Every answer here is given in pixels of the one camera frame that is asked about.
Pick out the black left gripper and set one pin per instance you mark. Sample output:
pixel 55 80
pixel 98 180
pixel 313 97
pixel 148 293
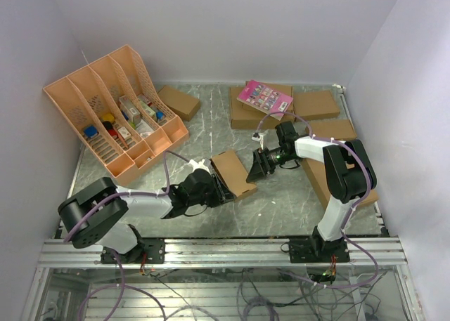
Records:
pixel 221 197

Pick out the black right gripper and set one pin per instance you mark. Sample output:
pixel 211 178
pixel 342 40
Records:
pixel 261 165

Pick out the cardboard box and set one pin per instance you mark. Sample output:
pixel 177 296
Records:
pixel 233 174

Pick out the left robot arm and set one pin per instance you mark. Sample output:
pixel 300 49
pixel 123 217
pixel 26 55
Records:
pixel 100 213

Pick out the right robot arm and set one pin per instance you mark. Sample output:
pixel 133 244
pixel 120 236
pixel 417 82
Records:
pixel 349 177

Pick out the large brown box under book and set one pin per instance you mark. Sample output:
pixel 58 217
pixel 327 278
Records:
pixel 246 117

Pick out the big brown box front right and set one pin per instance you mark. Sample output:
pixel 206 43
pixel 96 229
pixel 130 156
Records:
pixel 316 174

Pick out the brown box back right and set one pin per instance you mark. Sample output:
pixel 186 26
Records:
pixel 315 105

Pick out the small brown box right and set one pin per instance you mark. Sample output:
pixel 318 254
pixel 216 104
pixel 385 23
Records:
pixel 339 129

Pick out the small brown box by organizer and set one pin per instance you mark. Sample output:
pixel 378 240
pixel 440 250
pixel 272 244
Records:
pixel 182 104

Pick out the pink children's book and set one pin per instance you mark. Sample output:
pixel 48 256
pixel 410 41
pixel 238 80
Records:
pixel 266 99

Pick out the small printed carton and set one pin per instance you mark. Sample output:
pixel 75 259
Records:
pixel 127 107

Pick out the yellow toy block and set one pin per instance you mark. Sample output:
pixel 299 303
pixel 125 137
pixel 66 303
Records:
pixel 108 118

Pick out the peach plastic file organizer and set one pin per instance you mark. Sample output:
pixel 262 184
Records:
pixel 84 96

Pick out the blue toy block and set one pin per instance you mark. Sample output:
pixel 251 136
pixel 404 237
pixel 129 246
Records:
pixel 90 132

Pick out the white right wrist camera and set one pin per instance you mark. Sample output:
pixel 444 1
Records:
pixel 260 138

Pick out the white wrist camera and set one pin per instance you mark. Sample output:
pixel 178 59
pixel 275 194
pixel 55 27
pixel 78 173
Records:
pixel 201 165
pixel 260 138

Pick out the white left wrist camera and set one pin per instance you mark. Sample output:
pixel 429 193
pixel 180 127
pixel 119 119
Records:
pixel 201 165

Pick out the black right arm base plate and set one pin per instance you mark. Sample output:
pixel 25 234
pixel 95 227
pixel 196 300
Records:
pixel 313 250

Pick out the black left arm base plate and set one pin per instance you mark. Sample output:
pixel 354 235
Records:
pixel 146 250

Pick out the aluminium mounting rail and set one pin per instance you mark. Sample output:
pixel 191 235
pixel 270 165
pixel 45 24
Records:
pixel 218 253

